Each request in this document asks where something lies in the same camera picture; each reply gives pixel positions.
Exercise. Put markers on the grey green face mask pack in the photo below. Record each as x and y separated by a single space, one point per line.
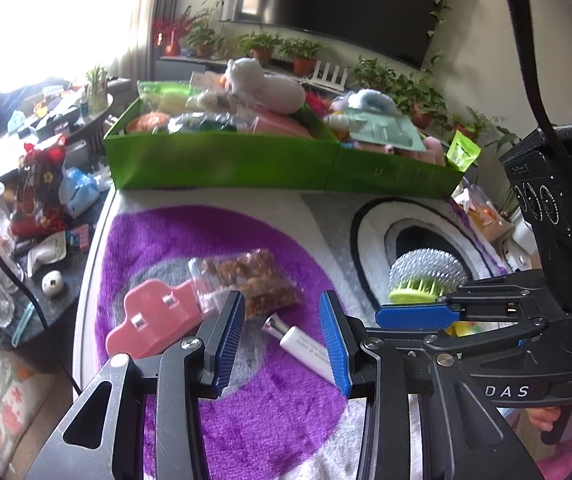
395 130

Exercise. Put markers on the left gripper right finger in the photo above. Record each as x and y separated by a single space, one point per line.
463 435

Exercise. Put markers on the blue fluffy headband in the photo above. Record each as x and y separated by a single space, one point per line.
372 101

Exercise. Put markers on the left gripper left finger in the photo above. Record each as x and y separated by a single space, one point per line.
101 436

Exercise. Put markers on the red patterned bag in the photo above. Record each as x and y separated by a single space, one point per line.
38 210

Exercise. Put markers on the green standing pouch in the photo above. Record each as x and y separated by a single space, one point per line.
463 152

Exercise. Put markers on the right hand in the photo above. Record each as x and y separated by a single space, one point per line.
544 418

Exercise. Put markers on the white plush bunny toy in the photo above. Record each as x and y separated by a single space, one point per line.
246 79

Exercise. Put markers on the silver steel wool scrubber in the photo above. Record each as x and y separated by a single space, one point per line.
442 266

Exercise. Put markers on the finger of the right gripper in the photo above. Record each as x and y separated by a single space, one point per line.
416 315
396 337

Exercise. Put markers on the right green storage box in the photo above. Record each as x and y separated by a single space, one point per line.
361 167

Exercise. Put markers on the white tube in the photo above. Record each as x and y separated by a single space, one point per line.
300 346

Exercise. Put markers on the purple grey rug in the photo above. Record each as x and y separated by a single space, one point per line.
282 249

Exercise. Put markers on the round coffee table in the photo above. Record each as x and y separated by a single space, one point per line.
89 130

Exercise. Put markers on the green scalp massage brush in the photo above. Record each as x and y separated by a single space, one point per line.
423 290

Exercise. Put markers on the pink plastic clip far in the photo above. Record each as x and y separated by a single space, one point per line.
156 315

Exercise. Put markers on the left green storage box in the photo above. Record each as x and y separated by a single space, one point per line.
155 144

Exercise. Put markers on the black wall television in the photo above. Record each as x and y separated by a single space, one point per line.
346 0

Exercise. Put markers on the green storage box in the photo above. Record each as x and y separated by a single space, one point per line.
155 144
361 167

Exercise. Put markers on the snack bag clear wrapper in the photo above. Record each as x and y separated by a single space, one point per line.
257 275

